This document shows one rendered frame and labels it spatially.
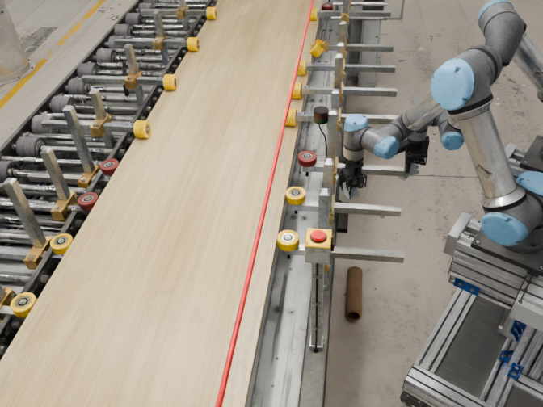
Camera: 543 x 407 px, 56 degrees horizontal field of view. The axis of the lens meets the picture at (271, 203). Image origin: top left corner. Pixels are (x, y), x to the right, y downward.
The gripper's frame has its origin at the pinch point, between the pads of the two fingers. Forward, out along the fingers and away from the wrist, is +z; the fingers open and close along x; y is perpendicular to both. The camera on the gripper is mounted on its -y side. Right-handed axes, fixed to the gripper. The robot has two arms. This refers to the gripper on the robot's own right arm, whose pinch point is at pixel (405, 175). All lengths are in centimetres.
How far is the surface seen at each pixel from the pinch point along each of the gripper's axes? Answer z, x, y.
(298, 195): -8, -26, -43
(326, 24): 21, 212, -47
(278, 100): -7, 47, -61
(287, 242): -8, -53, -45
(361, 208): -2.8, -26.2, -18.4
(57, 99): -3, 49, -184
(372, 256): -3, -51, -14
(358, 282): 75, 2, -15
